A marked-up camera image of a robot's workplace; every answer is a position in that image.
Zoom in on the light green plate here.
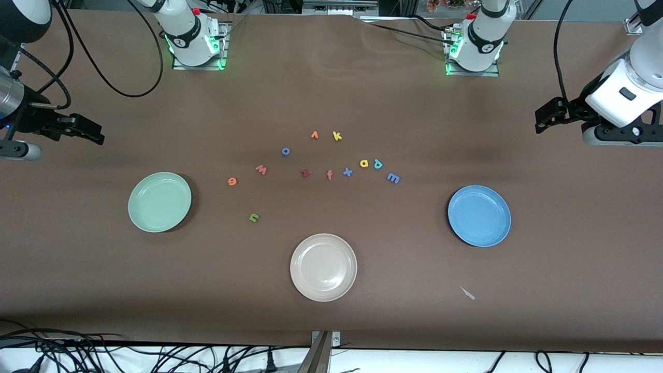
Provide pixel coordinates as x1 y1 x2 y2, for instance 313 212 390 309
127 171 192 233

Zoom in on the blue plate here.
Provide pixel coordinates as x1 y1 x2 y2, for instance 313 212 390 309
448 185 512 248

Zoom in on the grey metal box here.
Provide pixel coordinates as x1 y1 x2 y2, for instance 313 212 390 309
302 0 379 16

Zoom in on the beige plate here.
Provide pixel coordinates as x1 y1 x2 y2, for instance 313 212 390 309
290 233 358 303

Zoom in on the grey metal pole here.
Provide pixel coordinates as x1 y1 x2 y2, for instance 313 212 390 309
296 333 332 373

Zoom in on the thin black plug cable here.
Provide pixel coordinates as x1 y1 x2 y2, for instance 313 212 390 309
15 46 72 109

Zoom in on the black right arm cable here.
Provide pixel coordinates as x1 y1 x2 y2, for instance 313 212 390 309
49 0 164 98

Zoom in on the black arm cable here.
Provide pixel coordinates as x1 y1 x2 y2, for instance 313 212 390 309
552 0 576 103
49 0 164 98

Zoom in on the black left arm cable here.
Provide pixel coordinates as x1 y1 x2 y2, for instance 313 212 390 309
552 0 576 103

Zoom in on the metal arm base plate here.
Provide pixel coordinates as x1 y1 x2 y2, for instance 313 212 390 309
172 21 229 71
444 26 500 77

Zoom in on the black cable across table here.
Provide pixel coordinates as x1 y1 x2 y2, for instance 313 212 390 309
363 16 456 43

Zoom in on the tangle of black cables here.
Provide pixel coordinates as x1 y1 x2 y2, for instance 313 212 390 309
0 321 311 373

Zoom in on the metal table edge bracket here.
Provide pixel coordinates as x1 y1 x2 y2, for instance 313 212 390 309
311 331 341 348

